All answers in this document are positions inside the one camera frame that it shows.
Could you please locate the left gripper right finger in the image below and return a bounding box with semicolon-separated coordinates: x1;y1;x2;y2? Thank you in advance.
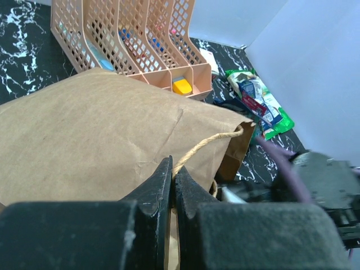
174;168;352;269

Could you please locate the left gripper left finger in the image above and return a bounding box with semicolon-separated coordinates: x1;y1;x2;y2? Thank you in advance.
1;157;173;269

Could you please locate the brown paper bag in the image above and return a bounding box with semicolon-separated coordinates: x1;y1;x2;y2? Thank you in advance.
0;67;257;270

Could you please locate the red snack pack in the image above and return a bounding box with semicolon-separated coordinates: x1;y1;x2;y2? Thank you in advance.
241;91;272;127

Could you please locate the blue snack pouch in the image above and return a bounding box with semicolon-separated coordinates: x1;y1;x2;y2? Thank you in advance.
237;79;282;127

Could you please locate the green Chuba chips bag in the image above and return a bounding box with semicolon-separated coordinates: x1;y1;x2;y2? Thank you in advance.
225;69;295;140

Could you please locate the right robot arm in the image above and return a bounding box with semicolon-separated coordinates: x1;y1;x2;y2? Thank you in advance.
219;151;359;250

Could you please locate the yellow sticky tape dispenser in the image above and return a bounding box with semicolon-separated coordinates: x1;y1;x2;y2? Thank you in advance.
172;79;192;96

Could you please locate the blue correction tape pack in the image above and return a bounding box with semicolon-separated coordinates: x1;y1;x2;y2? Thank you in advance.
86;39;114;71

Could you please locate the white small box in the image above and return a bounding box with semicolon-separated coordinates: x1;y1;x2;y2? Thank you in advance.
199;48;219;76

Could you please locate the pink desk organizer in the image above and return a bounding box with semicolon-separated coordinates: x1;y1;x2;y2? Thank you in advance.
51;0;212;100

